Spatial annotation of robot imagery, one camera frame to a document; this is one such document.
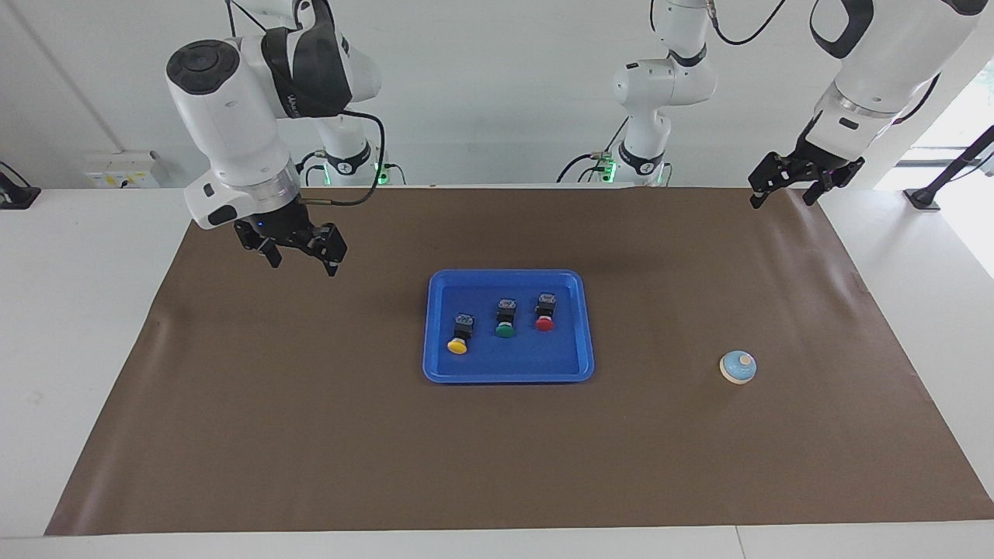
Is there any yellow push button switch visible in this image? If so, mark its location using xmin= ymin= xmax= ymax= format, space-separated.
xmin=447 ymin=312 xmax=477 ymax=357

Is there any light blue desk bell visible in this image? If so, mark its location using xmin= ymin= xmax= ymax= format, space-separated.
xmin=718 ymin=349 xmax=757 ymax=384

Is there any blue plastic tray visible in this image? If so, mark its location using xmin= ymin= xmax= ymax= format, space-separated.
xmin=422 ymin=269 xmax=596 ymax=385

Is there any brown paper table mat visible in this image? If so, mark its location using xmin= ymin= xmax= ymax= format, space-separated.
xmin=44 ymin=185 xmax=994 ymax=536

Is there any black right arm base cable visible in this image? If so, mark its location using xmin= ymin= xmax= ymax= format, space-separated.
xmin=297 ymin=150 xmax=328 ymax=187

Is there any black arm base cable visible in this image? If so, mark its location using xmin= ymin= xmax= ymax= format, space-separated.
xmin=297 ymin=150 xmax=328 ymax=187
xmin=556 ymin=116 xmax=631 ymax=184

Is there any black right arm gripper cable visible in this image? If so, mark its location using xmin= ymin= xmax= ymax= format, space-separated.
xmin=300 ymin=109 xmax=388 ymax=207

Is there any black arm gripper cable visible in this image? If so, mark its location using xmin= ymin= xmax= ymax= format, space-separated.
xmin=711 ymin=0 xmax=790 ymax=47
xmin=300 ymin=109 xmax=388 ymax=207

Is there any tall black camera stand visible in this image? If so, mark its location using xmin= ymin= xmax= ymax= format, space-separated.
xmin=903 ymin=124 xmax=994 ymax=212

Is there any black left arm gripper cable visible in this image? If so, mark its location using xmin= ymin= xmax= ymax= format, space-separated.
xmin=711 ymin=0 xmax=790 ymax=47

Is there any white wall socket box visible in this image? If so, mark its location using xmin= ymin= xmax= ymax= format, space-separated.
xmin=84 ymin=151 xmax=161 ymax=189

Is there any black left arm base cable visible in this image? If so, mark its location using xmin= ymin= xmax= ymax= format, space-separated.
xmin=556 ymin=116 xmax=631 ymax=184

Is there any short black camera stand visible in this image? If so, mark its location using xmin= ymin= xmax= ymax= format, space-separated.
xmin=0 ymin=161 xmax=42 ymax=210

